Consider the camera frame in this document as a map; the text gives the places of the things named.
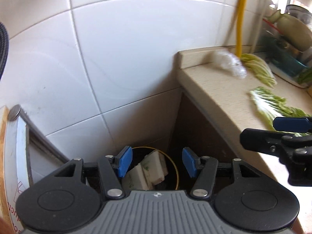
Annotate steel bowl on top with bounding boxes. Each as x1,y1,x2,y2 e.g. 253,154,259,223
285,4,312,25

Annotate pale cabbage leaf pieces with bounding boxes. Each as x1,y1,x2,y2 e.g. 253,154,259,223
241,53,277,88

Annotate green pepper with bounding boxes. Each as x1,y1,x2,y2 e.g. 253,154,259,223
297,68,312,85

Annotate white foam takeout box front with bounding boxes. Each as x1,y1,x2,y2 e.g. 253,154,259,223
122,163,149,191

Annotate teal plastic basin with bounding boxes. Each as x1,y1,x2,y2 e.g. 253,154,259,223
263,36,308,77

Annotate dark green cabbage leaf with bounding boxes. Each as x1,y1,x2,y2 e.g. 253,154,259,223
249,87,311,131

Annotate white dish rack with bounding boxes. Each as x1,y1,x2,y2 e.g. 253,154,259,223
252,0,311,88

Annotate black trash bin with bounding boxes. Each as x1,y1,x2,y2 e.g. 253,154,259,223
122,147,179,192

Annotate white foam takeout box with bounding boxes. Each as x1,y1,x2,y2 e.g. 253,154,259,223
122,163,149,191
140,150,168,186

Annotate white foam takeout box back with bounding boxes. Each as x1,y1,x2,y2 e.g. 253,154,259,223
140,150,168,186

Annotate crumpled clear plastic bag corner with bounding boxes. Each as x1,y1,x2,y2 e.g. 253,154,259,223
212,49,247,79

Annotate yellow gas hose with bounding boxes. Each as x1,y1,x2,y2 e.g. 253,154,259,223
235,0,251,57

